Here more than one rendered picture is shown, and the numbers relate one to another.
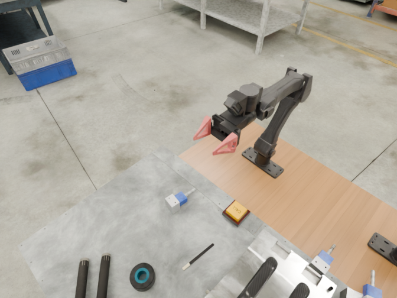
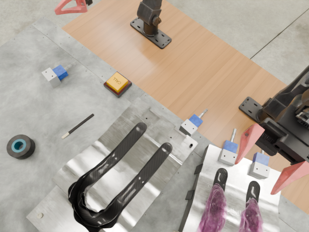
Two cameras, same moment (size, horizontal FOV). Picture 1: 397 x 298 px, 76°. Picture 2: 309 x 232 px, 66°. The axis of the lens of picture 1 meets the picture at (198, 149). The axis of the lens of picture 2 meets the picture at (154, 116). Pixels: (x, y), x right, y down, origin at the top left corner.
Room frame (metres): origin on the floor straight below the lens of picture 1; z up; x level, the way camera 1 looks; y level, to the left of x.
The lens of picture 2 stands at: (0.00, -0.22, 1.63)
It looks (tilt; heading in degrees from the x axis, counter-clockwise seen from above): 67 degrees down; 350
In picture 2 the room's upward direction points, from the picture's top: 7 degrees clockwise
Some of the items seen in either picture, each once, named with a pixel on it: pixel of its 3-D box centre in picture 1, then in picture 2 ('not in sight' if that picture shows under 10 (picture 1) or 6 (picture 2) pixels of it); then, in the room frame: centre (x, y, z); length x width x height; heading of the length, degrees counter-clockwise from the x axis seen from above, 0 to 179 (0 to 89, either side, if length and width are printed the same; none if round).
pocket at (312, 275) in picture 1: (310, 276); (176, 136); (0.24, -0.35, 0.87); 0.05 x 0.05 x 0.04; 46
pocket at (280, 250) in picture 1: (280, 252); (151, 117); (0.32, -0.27, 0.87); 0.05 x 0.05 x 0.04; 46
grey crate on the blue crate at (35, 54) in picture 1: (37, 54); not in sight; (2.79, 1.86, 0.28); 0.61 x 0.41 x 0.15; 128
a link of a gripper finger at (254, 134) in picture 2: not in sight; (256, 150); (0.10, -0.44, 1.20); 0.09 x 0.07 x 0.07; 133
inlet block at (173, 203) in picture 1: (182, 197); (62, 71); (0.55, 0.07, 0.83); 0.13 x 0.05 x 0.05; 128
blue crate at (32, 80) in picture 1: (44, 67); not in sight; (2.79, 1.86, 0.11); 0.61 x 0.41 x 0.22; 128
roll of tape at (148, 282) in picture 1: (142, 277); (21, 147); (0.25, 0.18, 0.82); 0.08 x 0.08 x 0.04
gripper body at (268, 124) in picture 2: not in sight; (287, 133); (0.13, -0.51, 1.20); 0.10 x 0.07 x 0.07; 43
